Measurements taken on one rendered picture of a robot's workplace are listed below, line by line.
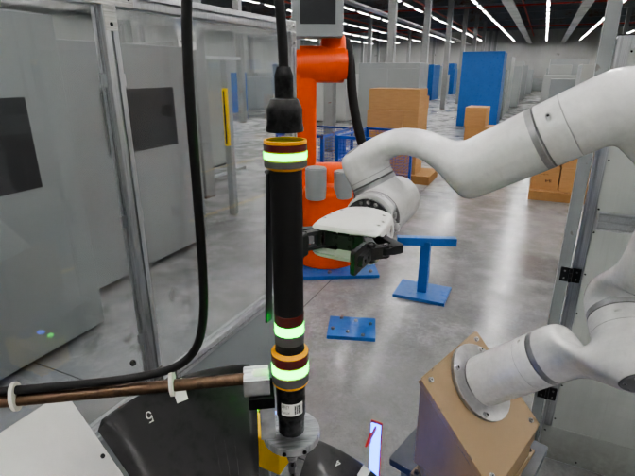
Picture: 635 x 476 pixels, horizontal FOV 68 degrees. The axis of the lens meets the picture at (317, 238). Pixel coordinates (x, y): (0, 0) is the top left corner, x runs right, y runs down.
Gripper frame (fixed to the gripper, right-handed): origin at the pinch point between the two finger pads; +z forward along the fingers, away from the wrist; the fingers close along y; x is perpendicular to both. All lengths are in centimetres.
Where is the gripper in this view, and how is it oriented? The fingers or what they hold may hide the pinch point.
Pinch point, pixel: (325, 255)
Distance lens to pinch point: 60.2
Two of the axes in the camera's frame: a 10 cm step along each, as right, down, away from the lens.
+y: -9.0, -1.5, 4.2
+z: -4.4, 3.1, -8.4
